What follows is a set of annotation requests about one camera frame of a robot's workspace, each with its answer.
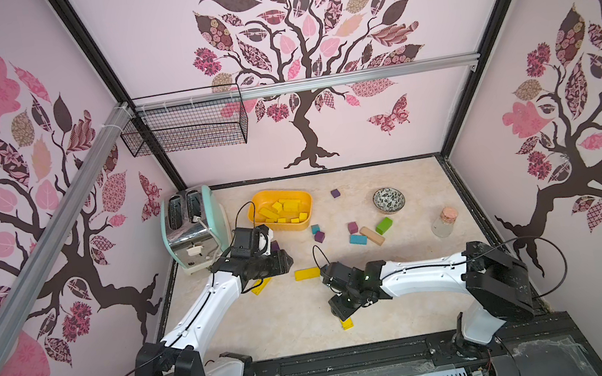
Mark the mint chrome toaster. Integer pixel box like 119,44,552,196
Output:
160,185,231,275

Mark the aluminium rail left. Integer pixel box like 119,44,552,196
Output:
0,101,170,376

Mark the black base frame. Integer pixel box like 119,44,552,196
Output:
110,306,602,376

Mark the green block far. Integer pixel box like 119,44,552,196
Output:
375,216,394,235

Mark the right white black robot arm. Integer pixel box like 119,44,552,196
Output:
319,241,538,360

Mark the black wire basket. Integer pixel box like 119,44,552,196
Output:
121,82,249,157

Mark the yellow long front block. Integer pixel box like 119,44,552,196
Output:
341,319,354,331

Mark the patterned ceramic bowl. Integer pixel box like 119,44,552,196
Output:
373,187,406,214

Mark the aluminium rail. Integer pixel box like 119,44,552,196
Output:
0,101,170,376
136,53,480,114

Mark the teal block far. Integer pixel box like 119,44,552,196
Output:
349,234,368,246

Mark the yellow horizontal mid block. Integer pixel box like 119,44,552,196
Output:
294,268,321,282

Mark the magenta small cube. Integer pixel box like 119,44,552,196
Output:
348,222,359,234

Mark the aluminium rail back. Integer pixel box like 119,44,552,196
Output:
136,53,480,114

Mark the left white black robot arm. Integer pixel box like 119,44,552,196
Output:
128,225,293,376

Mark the long yellow diagonal block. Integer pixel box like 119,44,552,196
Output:
252,278,271,295

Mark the yellow plastic tray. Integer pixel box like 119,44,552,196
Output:
248,189,314,232

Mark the wooden beige far block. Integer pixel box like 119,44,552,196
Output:
359,226,385,246

